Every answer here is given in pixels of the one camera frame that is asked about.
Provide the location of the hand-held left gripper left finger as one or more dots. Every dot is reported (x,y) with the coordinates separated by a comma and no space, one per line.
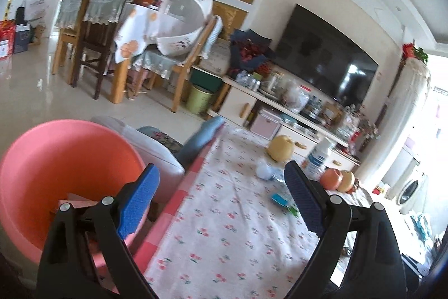
(138,201)

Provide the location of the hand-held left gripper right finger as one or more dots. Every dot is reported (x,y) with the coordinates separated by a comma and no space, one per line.
(304,197)

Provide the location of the green white wrapper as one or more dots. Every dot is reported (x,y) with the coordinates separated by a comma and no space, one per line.
(293,212)

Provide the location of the silver blue packet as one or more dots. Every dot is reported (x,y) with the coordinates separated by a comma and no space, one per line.
(279,200)

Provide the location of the white plastic wrap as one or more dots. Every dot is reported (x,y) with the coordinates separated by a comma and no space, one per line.
(264,171)

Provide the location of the brown packet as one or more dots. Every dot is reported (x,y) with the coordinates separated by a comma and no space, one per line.
(82,198)

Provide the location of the pink plastic basin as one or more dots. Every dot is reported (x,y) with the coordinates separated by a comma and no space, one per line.
(52,159)

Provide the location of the red apple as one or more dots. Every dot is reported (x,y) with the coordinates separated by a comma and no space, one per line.
(330,178)

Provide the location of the red checked table cover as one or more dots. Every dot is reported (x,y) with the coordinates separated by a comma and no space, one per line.
(175,204)

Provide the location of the white bottle with blue label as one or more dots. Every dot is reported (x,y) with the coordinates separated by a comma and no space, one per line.
(316,159)

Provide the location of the large yellow pear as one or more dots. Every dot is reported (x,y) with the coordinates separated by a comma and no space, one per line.
(346,181)

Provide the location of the small yellow pear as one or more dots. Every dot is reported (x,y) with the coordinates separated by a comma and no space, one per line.
(280,148)

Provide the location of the floral cushion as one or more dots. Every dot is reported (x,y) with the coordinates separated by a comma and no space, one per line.
(161,139)

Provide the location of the cherry print tablecloth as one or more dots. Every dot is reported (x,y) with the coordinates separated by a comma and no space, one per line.
(227,215)

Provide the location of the pink storage box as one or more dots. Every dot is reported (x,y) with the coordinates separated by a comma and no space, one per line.
(266,124)

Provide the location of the large clear snack bag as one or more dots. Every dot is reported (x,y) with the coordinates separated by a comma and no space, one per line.
(346,124)

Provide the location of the brown paper bag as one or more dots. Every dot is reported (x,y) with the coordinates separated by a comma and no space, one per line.
(330,113)

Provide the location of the blue cushion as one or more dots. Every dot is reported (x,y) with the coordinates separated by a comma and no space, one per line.
(203,138)

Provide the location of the pack of small bottles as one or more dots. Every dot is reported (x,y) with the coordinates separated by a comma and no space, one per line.
(315,104)

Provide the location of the artificial white flowers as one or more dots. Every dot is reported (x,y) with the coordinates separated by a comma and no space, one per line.
(365,124)

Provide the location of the clear plastic food bag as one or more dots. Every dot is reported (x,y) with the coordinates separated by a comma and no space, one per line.
(295,97)

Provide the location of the white washing machine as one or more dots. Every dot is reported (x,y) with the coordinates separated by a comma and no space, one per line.
(411,188)

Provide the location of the white television cabinet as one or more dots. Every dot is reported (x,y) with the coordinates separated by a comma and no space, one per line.
(234,103)

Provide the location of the light green bin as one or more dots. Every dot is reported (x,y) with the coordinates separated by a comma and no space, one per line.
(199,99)

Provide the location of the set of glass cups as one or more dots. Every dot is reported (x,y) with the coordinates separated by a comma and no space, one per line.
(246,80)

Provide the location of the standing air conditioner lace cover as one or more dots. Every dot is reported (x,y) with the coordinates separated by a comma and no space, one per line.
(402,103)

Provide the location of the light wooden chair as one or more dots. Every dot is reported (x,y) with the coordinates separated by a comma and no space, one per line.
(185,71)

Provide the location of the dark green box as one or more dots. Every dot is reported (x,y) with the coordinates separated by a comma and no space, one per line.
(206,80)

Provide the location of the black television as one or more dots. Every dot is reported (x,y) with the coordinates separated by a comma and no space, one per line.
(325,53)

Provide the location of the dark wrapped flower bouquet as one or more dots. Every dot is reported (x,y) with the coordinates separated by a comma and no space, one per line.
(250,50)

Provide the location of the white printed sack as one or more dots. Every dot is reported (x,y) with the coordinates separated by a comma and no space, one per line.
(215,57)

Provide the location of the dining table orange print cloth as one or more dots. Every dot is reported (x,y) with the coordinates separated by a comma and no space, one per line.
(136,29)

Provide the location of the light blue towel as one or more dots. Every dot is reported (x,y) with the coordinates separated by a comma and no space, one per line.
(212,36)

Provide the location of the red green plant decoration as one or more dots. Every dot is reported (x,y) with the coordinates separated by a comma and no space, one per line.
(414,52)

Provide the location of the mesh food cover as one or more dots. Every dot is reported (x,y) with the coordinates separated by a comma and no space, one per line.
(182,15)

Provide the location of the dark blue box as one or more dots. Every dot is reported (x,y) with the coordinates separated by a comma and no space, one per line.
(23,39)

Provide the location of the dark chair grey lace cover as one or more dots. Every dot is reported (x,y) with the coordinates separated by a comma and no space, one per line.
(105,4)

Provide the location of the wooden chair grey lace cover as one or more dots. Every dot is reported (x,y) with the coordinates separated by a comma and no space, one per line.
(71,4)

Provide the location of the red gift box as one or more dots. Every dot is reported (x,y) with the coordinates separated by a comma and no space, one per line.
(7,39)

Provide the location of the white paper bag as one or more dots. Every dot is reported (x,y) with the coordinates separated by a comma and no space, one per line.
(38,10)

